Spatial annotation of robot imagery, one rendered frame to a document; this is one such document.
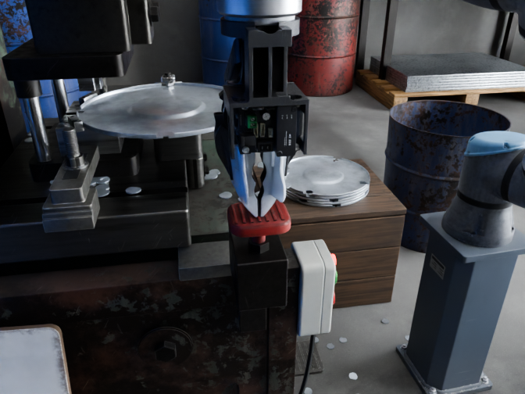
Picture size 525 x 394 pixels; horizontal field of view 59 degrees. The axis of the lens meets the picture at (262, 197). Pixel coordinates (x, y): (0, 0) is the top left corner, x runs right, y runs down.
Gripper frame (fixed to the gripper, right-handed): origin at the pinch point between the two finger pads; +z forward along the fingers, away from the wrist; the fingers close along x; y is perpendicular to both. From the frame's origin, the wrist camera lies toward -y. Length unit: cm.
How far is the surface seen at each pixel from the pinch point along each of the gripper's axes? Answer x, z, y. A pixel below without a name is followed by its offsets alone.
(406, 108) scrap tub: 80, 31, -124
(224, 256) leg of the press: -3.5, 12.5, -8.0
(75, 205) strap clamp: -21.9, 3.1, -8.9
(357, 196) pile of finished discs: 41, 40, -70
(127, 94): -17.6, -1.6, -42.8
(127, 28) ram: -14.4, -15.4, -26.2
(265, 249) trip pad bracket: 0.7, 5.9, 0.9
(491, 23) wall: 274, 35, -363
